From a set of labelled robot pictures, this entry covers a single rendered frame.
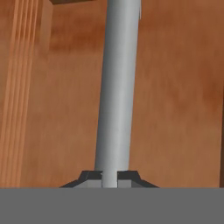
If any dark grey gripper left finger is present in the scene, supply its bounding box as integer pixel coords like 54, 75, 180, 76
59, 170, 103, 189

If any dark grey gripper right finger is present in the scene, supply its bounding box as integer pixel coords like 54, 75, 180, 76
116, 170, 160, 189

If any brown wooden drawer front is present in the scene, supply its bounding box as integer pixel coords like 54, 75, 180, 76
0, 0, 224, 189

